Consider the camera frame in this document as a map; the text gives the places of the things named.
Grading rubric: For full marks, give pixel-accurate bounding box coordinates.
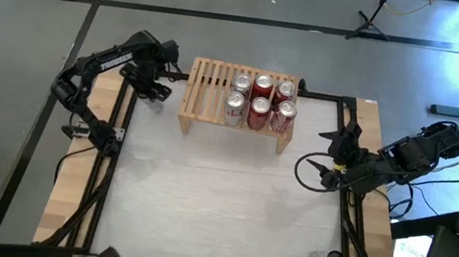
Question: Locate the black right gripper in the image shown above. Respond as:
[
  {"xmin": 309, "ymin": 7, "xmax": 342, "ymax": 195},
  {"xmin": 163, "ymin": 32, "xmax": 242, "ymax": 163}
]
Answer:
[{"xmin": 303, "ymin": 115, "xmax": 366, "ymax": 194}]

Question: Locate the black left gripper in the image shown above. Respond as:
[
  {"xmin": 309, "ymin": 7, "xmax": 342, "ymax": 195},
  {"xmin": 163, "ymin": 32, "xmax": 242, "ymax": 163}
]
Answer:
[{"xmin": 118, "ymin": 57, "xmax": 177, "ymax": 105}]

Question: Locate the red cola can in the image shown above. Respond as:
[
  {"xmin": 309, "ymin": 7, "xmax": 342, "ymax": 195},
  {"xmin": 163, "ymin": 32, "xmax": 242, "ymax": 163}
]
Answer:
[
  {"xmin": 267, "ymin": 98, "xmax": 300, "ymax": 136},
  {"xmin": 245, "ymin": 94, "xmax": 273, "ymax": 133},
  {"xmin": 273, "ymin": 79, "xmax": 299, "ymax": 111},
  {"xmin": 250, "ymin": 72, "xmax": 275, "ymax": 104}
]

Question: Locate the wooden slatted shelf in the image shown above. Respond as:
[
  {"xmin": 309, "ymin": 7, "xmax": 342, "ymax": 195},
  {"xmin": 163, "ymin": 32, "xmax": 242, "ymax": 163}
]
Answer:
[{"xmin": 173, "ymin": 55, "xmax": 302, "ymax": 157}]

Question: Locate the black tripod stand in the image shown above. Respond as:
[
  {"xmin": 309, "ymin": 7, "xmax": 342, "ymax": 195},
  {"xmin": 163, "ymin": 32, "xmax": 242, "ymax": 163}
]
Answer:
[{"xmin": 344, "ymin": 0, "xmax": 396, "ymax": 46}]

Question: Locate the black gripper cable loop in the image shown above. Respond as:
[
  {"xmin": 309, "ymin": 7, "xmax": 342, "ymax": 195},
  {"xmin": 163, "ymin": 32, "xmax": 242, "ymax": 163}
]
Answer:
[{"xmin": 291, "ymin": 148, "xmax": 348, "ymax": 196}]

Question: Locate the black aluminium table frame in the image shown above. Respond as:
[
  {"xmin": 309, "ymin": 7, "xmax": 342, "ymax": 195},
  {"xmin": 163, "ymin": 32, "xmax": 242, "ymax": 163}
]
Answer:
[{"xmin": 37, "ymin": 50, "xmax": 423, "ymax": 257}]

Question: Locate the yellow floor cable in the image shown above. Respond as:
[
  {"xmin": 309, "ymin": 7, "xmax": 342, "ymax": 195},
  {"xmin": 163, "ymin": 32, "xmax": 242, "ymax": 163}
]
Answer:
[{"xmin": 368, "ymin": 0, "xmax": 442, "ymax": 22}]

